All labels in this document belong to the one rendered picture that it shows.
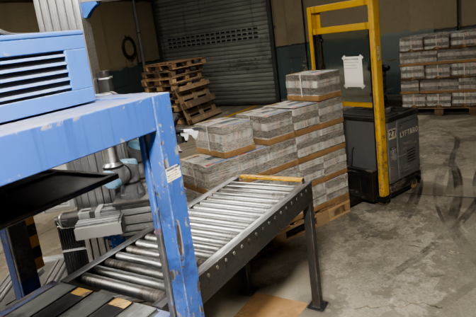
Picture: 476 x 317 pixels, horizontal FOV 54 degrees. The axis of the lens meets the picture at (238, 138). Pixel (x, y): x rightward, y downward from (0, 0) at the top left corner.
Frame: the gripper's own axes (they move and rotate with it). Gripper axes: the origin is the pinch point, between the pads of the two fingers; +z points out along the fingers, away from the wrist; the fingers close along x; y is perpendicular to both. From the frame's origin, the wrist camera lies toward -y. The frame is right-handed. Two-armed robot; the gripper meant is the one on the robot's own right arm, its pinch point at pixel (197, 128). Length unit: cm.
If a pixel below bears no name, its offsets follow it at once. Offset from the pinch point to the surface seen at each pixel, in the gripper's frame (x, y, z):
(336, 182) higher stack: -186, 67, 37
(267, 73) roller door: -820, -63, -213
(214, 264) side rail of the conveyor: 51, 52, 27
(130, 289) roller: 73, 55, 2
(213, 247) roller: 37, 50, 21
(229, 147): -90, 21, -21
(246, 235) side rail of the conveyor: 26, 48, 32
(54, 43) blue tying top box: 118, -32, 19
